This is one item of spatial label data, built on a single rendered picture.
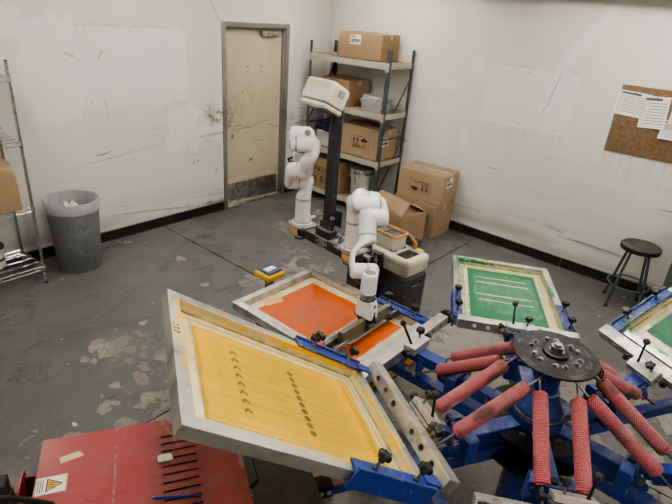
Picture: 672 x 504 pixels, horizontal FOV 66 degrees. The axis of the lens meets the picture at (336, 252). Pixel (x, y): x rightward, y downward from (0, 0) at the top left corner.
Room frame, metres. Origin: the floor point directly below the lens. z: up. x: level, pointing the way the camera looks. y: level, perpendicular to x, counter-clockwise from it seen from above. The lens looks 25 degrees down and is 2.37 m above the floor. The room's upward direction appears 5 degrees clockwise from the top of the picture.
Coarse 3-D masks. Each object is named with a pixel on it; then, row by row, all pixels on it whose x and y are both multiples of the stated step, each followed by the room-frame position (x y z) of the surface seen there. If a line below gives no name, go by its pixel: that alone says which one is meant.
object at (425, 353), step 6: (420, 354) 1.85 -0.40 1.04; (426, 354) 1.85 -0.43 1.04; (432, 354) 1.86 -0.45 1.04; (414, 360) 1.86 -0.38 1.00; (426, 360) 1.83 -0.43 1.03; (432, 360) 1.81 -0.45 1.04; (438, 360) 1.82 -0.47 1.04; (444, 360) 1.82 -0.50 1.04; (426, 366) 1.82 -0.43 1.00; (432, 366) 1.81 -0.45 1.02
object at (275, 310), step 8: (288, 296) 2.39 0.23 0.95; (272, 304) 2.29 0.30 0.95; (280, 304) 2.30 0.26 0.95; (288, 304) 2.31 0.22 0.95; (296, 304) 2.31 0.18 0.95; (264, 312) 2.21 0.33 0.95; (272, 312) 2.22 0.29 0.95; (280, 312) 2.23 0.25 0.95; (280, 320) 2.15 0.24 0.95; (288, 320) 2.16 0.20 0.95; (296, 328) 2.09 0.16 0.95; (304, 328) 2.10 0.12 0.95; (328, 328) 2.12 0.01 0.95; (336, 328) 2.12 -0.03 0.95; (352, 344) 2.00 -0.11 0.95; (360, 344) 2.01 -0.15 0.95; (368, 344) 2.01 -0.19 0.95; (360, 352) 1.95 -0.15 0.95
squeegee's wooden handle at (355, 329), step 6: (384, 306) 2.19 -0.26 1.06; (378, 312) 2.14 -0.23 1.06; (384, 312) 2.17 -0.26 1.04; (360, 318) 2.07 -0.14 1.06; (378, 318) 2.14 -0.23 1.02; (384, 318) 2.18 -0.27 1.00; (354, 324) 2.01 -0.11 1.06; (360, 324) 2.03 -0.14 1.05; (372, 324) 2.10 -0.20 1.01; (342, 330) 1.95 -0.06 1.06; (348, 330) 1.96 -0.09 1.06; (354, 330) 1.99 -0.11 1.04; (360, 330) 2.03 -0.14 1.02; (342, 336) 1.93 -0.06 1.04; (348, 336) 1.96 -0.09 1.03; (354, 336) 2.00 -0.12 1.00
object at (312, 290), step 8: (304, 288) 2.49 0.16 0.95; (312, 288) 2.50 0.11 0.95; (320, 288) 2.50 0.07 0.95; (296, 296) 2.40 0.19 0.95; (304, 296) 2.40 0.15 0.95; (312, 296) 2.41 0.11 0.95; (328, 296) 2.42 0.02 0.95; (336, 296) 2.43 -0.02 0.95; (344, 304) 2.36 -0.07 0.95; (352, 304) 2.36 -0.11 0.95; (344, 320) 2.20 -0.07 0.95; (376, 328) 2.15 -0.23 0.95; (384, 328) 2.16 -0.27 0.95; (392, 328) 2.17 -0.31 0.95; (368, 336) 2.08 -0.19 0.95; (376, 336) 2.08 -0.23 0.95; (384, 336) 2.09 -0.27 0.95
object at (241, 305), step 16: (304, 272) 2.61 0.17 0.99; (320, 272) 2.63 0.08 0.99; (272, 288) 2.40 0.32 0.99; (336, 288) 2.52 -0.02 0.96; (352, 288) 2.47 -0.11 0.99; (240, 304) 2.21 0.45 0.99; (256, 320) 2.12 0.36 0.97; (272, 320) 2.09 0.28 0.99; (288, 336) 1.98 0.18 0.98; (400, 336) 2.05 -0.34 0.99
